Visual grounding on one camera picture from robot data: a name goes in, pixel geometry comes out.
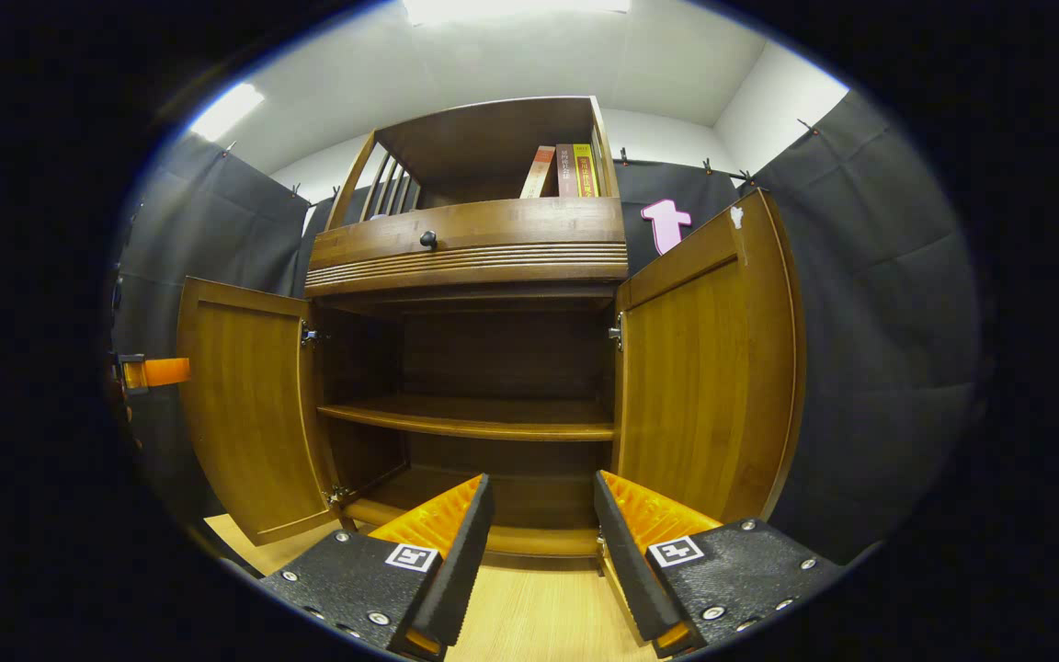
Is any large ceiling light panel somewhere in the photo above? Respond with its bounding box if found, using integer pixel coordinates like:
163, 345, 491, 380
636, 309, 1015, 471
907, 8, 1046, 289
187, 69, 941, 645
401, 0, 632, 27

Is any yellow book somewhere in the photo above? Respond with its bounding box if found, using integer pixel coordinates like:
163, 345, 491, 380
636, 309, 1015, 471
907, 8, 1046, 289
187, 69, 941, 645
573, 143, 600, 198

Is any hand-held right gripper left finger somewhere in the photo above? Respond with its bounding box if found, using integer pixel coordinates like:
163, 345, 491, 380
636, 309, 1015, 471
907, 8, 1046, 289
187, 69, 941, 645
258, 474, 496, 661

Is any tan book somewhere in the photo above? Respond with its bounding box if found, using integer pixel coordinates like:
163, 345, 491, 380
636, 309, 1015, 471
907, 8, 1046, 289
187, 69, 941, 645
519, 145, 556, 200

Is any wooden inner shelf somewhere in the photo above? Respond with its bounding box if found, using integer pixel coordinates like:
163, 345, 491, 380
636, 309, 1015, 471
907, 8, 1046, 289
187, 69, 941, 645
316, 395, 616, 442

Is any wooden drawer front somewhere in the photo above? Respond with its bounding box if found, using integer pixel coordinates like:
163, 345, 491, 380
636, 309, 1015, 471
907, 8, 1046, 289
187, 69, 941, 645
306, 197, 629, 297

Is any wooden shoe cabinet door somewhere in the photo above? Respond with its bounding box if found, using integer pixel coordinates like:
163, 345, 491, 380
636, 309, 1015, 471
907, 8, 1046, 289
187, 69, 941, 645
176, 277, 347, 547
612, 188, 806, 525

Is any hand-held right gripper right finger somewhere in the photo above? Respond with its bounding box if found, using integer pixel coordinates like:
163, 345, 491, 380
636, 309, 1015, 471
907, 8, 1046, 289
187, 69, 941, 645
594, 470, 848, 658

